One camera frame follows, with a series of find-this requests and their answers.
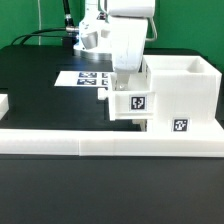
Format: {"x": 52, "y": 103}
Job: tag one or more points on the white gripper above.
{"x": 127, "y": 45}

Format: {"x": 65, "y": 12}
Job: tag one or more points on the white drawer tray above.
{"x": 142, "y": 123}
{"x": 131, "y": 100}

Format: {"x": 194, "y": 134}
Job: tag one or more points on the white drawer cabinet box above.
{"x": 186, "y": 90}

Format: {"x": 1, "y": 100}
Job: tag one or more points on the white front drawer tray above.
{"x": 142, "y": 123}

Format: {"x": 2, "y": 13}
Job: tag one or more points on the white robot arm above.
{"x": 131, "y": 9}

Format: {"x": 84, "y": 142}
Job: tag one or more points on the white marker tag sheet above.
{"x": 82, "y": 79}

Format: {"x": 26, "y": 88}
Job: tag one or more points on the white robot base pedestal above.
{"x": 93, "y": 37}

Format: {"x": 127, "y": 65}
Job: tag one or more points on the white foam border frame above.
{"x": 101, "y": 143}

